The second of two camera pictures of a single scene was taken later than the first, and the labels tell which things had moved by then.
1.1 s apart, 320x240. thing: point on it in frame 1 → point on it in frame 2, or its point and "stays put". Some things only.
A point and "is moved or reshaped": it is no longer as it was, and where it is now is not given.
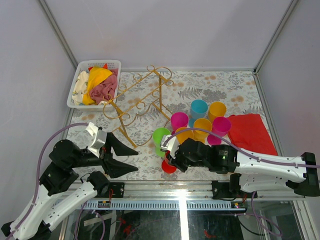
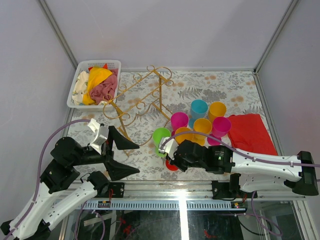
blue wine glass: (199, 108) stays put
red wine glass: (166, 166) is moved or reshaped
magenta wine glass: (178, 120) stays put
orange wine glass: (183, 136) stays put
